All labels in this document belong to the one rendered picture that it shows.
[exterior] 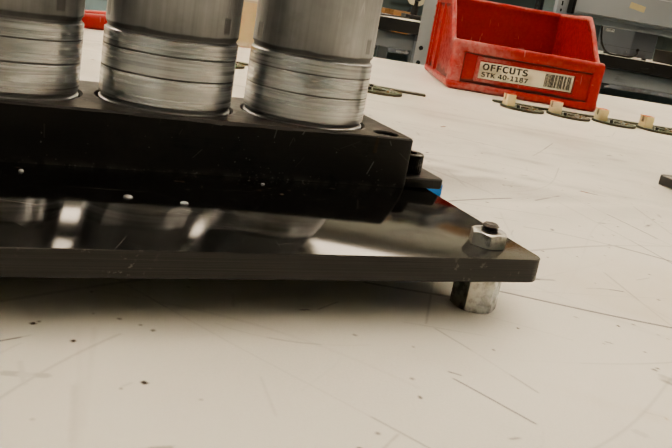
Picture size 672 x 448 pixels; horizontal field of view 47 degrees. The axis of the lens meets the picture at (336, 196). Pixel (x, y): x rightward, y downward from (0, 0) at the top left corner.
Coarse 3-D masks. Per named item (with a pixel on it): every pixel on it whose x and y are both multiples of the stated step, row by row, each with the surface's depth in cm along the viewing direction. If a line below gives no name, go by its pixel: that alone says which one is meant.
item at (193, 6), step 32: (128, 0) 13; (160, 0) 13; (192, 0) 13; (224, 0) 14; (128, 32) 13; (160, 32) 13; (192, 32) 13; (224, 32) 14; (128, 64) 13; (160, 64) 13; (192, 64) 14; (224, 64) 14; (128, 96) 14; (160, 96) 13; (192, 96) 14; (224, 96) 14
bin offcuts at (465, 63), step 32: (448, 0) 54; (480, 0) 60; (448, 32) 53; (480, 32) 60; (512, 32) 60; (544, 32) 60; (576, 32) 56; (448, 64) 51; (480, 64) 49; (512, 64) 49; (544, 64) 49; (576, 64) 49; (544, 96) 50; (576, 96) 50
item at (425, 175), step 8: (416, 152) 16; (416, 160) 16; (408, 168) 16; (416, 168) 16; (408, 176) 16; (416, 176) 16; (424, 176) 16; (432, 176) 16; (408, 184) 16; (416, 184) 16; (424, 184) 16; (432, 184) 16; (440, 184) 16
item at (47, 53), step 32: (0, 0) 12; (32, 0) 12; (64, 0) 13; (0, 32) 12; (32, 32) 12; (64, 32) 13; (0, 64) 12; (32, 64) 13; (64, 64) 13; (0, 96) 12; (32, 96) 13; (64, 96) 13
